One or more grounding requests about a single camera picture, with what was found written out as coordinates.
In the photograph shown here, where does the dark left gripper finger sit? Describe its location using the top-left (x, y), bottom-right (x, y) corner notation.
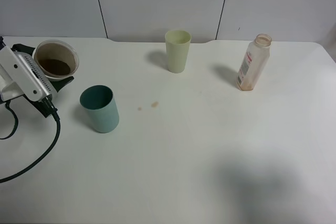
top-left (12, 44), bottom-right (35, 56)
top-left (51, 76), bottom-right (74, 92)

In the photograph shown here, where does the glass cup with blue sleeve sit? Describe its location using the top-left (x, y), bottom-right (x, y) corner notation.
top-left (33, 39), bottom-right (79, 81)

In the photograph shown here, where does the clear plastic drink bottle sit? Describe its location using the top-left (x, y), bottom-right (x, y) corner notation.
top-left (236, 34), bottom-right (272, 91)

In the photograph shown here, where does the teal green plastic cup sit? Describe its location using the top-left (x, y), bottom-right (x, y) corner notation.
top-left (79, 85), bottom-right (119, 133)

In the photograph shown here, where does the pale yellow-green plastic cup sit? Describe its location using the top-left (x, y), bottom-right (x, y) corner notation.
top-left (165, 30), bottom-right (192, 73)

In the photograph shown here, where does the black braided camera cable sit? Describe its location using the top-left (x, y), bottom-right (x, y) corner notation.
top-left (0, 98), bottom-right (61, 184)

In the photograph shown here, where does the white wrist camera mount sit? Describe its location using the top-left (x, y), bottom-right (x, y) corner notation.
top-left (1, 38), bottom-right (57, 102)

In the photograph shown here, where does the thin black loop cable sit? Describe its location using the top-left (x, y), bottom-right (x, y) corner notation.
top-left (0, 100), bottom-right (19, 140)

